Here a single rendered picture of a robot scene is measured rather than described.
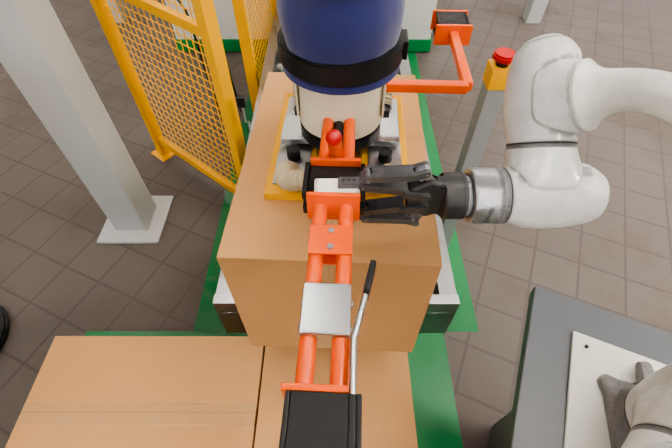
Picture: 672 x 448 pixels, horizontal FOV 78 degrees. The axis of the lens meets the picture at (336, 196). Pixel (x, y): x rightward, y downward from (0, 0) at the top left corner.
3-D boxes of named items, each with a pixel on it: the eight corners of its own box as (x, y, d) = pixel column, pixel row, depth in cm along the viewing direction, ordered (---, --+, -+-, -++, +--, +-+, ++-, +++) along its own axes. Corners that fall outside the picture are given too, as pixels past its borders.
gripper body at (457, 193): (476, 196, 60) (412, 196, 60) (463, 230, 66) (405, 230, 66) (465, 159, 65) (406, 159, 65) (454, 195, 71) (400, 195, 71)
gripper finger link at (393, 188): (428, 203, 64) (432, 198, 63) (358, 194, 62) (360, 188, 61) (425, 185, 67) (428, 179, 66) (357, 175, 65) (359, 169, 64)
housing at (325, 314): (303, 297, 57) (301, 281, 54) (353, 299, 57) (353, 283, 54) (298, 347, 53) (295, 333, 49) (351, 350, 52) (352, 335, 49)
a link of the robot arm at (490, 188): (499, 235, 66) (462, 235, 66) (486, 192, 72) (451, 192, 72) (517, 198, 59) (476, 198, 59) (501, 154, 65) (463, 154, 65)
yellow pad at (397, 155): (361, 100, 104) (361, 83, 100) (401, 101, 104) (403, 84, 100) (359, 203, 82) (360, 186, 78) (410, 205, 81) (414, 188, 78)
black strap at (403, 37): (287, 23, 84) (285, 3, 81) (402, 25, 83) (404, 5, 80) (270, 87, 69) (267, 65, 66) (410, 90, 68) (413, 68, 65)
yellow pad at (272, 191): (285, 98, 105) (284, 81, 101) (325, 99, 104) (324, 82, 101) (264, 200, 82) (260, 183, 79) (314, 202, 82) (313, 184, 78)
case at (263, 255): (282, 174, 143) (267, 71, 113) (399, 177, 142) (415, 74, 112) (251, 345, 103) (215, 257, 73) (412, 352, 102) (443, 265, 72)
